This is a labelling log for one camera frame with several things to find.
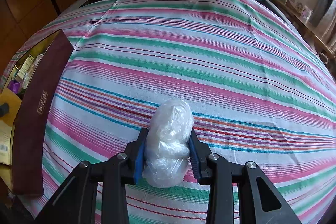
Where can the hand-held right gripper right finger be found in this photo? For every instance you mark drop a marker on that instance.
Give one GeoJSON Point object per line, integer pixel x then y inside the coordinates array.
{"type": "Point", "coordinates": [193, 158]}

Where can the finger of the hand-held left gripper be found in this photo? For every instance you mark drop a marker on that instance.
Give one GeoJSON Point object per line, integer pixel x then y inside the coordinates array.
{"type": "Point", "coordinates": [4, 109]}

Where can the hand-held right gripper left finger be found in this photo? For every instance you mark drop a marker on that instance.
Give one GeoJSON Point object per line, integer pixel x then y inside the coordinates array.
{"type": "Point", "coordinates": [139, 158]}

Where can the purple wrapper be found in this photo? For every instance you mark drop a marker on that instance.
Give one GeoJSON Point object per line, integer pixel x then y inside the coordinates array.
{"type": "Point", "coordinates": [13, 86]}

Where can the gold tin box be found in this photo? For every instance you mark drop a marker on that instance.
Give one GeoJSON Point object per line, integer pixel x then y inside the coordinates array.
{"type": "Point", "coordinates": [34, 108]}

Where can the cream cardboard box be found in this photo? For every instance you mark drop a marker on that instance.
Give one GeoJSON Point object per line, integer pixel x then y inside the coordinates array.
{"type": "Point", "coordinates": [5, 140]}

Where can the green and white box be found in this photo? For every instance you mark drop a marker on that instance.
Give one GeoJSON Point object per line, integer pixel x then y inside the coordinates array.
{"type": "Point", "coordinates": [26, 66]}

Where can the striped tablecloth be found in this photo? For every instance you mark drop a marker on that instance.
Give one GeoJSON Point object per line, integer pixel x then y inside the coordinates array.
{"type": "Point", "coordinates": [210, 69]}

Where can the wooden wardrobe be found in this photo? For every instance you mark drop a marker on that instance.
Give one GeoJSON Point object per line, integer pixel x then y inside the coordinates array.
{"type": "Point", "coordinates": [26, 3]}

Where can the wooden side desk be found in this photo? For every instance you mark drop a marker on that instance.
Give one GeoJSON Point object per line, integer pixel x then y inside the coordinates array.
{"type": "Point", "coordinates": [302, 22]}

